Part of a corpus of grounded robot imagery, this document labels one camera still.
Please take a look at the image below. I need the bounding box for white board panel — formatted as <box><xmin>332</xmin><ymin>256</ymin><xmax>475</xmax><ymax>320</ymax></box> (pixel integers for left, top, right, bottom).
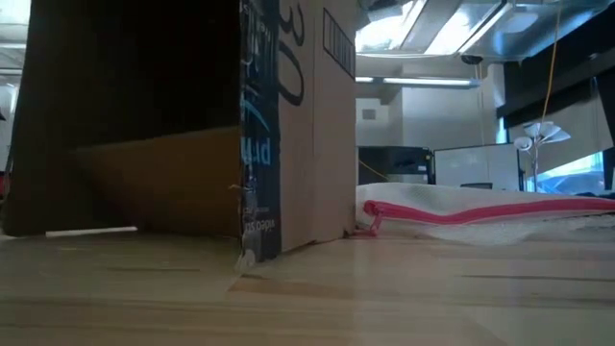
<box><xmin>433</xmin><ymin>142</ymin><xmax>523</xmax><ymax>192</ymax></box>

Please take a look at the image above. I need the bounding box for clear bubble wrap sheet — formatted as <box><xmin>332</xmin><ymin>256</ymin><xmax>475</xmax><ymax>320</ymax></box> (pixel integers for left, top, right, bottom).
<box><xmin>407</xmin><ymin>213</ymin><xmax>615</xmax><ymax>247</ymax></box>

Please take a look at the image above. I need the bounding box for brown cardboard shipping box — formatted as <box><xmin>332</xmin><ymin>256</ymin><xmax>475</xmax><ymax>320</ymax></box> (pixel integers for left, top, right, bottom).
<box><xmin>2</xmin><ymin>0</ymin><xmax>358</xmax><ymax>264</ymax></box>

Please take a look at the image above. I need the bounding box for black equipment rack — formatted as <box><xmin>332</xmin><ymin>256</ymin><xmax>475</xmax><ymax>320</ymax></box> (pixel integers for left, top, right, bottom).
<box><xmin>357</xmin><ymin>145</ymin><xmax>434</xmax><ymax>186</ymax></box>

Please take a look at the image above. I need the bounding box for white flower shaped lamp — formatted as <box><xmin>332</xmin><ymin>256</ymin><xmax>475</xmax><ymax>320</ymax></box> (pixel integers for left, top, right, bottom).
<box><xmin>513</xmin><ymin>120</ymin><xmax>573</xmax><ymax>194</ymax></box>

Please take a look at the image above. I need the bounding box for white pouch with pink edges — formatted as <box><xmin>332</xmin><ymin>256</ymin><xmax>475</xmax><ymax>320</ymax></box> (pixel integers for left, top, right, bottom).
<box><xmin>353</xmin><ymin>182</ymin><xmax>615</xmax><ymax>239</ymax></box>

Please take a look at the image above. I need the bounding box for yellow cable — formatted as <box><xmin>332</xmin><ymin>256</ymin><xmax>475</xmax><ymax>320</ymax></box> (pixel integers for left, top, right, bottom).
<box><xmin>540</xmin><ymin>0</ymin><xmax>564</xmax><ymax>125</ymax></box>

